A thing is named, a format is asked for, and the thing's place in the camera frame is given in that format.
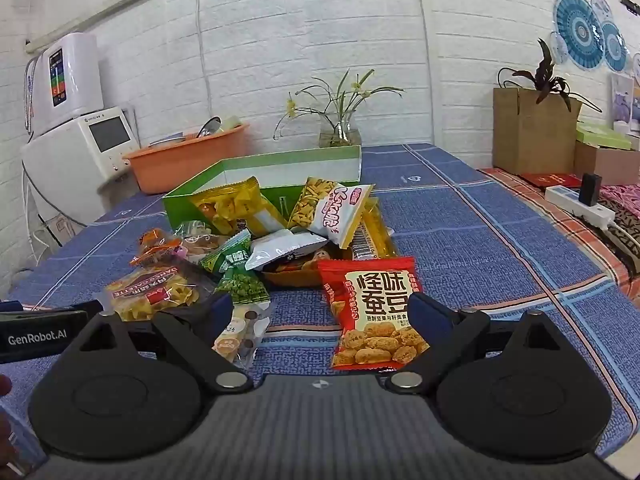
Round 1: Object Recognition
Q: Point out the black charger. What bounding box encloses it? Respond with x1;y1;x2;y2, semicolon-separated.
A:
579;173;604;207

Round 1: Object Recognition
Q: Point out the steel plate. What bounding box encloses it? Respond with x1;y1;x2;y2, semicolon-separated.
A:
196;116;223;139

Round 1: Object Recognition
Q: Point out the white appliance with screen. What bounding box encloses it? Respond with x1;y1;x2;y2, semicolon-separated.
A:
21;105;139;226

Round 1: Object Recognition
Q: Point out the purple leaf plant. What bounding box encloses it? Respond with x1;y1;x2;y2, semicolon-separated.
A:
497;37;603;113

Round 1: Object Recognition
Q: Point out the brown snack packet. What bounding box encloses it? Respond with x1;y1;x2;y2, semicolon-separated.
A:
260;255;324;289

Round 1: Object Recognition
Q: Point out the dark patterned cloth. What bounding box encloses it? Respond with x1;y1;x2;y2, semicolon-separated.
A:
575;204;640;277

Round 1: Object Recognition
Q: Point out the pink floral blanket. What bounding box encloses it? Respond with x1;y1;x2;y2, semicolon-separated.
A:
597;182;640;211

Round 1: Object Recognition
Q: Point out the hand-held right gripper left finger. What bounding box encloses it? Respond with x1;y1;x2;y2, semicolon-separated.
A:
69;292;253;394

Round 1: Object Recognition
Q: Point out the yellow flower plant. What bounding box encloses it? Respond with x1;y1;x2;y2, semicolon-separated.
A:
272;69;405;141

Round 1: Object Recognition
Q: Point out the small cardboard box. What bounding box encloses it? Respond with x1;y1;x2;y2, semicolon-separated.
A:
574;140;640;186

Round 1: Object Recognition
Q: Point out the red snack packet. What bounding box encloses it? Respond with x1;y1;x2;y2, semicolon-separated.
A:
317;256;431;372

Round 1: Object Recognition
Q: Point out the person's left hand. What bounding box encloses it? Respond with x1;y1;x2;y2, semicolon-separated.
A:
0;374;22;465

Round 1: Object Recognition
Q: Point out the orange snack packet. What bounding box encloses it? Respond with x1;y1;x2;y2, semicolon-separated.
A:
129;228;183;267

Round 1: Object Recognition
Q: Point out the clear cookie packet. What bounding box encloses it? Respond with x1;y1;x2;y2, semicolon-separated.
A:
211;302;274;367

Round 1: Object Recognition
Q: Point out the red booklet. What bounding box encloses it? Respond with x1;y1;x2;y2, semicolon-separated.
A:
517;172;583;191

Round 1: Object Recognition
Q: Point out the green snack packet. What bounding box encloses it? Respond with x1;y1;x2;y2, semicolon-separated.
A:
199;229;252;275

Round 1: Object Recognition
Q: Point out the glass vase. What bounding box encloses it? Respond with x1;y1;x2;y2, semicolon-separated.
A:
319;115;362;149

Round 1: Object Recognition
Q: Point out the brown paper bag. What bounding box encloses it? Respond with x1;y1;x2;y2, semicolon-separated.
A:
492;87;583;176

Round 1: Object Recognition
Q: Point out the chips packet with dark label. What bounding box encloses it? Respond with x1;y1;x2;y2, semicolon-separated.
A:
105;262;218;322

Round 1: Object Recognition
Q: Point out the yellow chip packet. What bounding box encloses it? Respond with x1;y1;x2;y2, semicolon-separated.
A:
190;176;289;239

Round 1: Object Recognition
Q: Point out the green cardboard box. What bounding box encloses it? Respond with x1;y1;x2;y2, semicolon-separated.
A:
162;144;362;237

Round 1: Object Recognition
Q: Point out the yellow packet with barcode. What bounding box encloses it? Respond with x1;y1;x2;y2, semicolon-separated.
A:
345;197;399;261

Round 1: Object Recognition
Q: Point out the white power cable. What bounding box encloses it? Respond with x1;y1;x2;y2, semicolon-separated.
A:
606;220;640;262

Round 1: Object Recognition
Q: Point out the white power strip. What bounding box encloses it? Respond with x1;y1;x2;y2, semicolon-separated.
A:
544;184;617;229

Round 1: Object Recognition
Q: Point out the white silver snack packet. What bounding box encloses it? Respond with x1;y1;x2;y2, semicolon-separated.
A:
244;229;331;272

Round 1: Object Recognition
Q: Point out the clear green pea packet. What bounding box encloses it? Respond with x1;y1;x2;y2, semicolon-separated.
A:
215;265;272;306

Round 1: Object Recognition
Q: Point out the wall poster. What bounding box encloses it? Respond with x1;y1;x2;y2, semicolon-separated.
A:
610;72;640;134

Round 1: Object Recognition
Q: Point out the blue checked tablecloth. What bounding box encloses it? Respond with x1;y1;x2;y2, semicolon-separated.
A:
0;142;640;461

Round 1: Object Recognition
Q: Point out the blue paper fan decoration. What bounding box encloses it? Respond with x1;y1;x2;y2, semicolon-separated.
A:
550;0;631;73

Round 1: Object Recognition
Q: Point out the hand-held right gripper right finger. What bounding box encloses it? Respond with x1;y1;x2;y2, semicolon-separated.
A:
385;292;566;396

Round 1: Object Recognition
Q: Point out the light green box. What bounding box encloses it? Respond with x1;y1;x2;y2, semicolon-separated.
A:
575;121;634;150

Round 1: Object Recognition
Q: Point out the white yellow snack stick packet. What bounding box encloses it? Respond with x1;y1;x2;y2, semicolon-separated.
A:
287;176;375;250

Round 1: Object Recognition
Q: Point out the white water purifier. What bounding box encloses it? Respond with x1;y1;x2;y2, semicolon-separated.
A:
27;32;105;137

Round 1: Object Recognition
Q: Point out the orange plastic basin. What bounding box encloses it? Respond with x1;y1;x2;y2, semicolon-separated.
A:
122;122;251;195

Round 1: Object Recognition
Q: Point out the clear pinkish snack packet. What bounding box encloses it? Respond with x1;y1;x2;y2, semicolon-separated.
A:
172;220;236;263

